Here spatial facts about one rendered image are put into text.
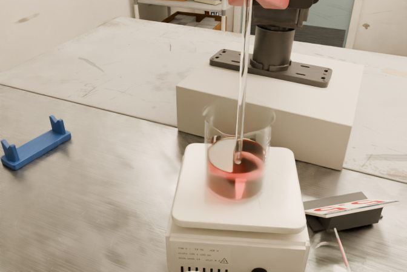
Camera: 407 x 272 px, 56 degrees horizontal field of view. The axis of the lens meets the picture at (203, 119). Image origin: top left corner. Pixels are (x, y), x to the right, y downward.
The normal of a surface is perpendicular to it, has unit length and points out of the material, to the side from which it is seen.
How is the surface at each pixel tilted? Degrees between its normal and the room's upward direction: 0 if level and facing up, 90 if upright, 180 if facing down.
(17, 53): 90
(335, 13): 90
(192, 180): 0
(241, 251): 90
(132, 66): 0
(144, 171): 0
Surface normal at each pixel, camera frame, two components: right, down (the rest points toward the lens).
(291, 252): -0.08, 0.52
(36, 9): 0.92, 0.21
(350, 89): 0.05, -0.87
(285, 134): -0.40, 0.48
